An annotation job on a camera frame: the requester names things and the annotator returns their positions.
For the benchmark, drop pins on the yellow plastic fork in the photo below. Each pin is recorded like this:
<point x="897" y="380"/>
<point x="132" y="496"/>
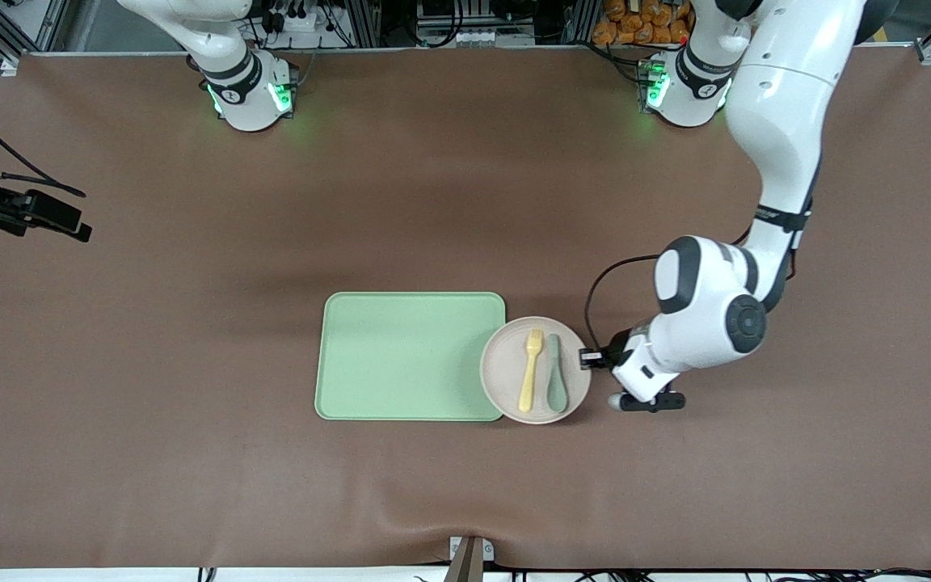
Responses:
<point x="528" y="384"/>

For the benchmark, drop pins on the beige round plate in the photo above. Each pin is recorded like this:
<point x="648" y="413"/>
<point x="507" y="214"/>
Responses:
<point x="506" y="372"/>

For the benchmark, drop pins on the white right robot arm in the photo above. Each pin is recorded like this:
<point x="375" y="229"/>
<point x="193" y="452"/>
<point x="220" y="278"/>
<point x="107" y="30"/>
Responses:
<point x="247" y="97"/>

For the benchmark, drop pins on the grey-green plastic spoon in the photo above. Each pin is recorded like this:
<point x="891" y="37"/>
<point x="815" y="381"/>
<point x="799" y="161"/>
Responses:
<point x="557" y="394"/>

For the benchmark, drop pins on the light green rectangular tray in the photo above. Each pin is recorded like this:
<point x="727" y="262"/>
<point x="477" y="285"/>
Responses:
<point x="401" y="356"/>

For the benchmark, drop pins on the brown table cover mat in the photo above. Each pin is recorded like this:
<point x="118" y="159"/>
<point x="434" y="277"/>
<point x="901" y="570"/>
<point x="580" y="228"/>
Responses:
<point x="150" y="404"/>

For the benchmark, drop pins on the white power strip with plugs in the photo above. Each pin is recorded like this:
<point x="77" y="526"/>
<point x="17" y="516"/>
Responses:
<point x="300" y="20"/>

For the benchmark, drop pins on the orange packaged snacks pile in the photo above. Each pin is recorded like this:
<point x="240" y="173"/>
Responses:
<point x="635" y="24"/>

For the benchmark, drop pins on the white long socket strip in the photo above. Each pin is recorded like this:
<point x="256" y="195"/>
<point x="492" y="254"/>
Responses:
<point x="473" y="38"/>

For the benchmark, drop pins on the silver table edge bracket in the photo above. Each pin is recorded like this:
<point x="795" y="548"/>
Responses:
<point x="488" y="550"/>

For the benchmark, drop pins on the brown camera mount post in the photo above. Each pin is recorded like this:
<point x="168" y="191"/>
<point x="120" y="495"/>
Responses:
<point x="465" y="566"/>

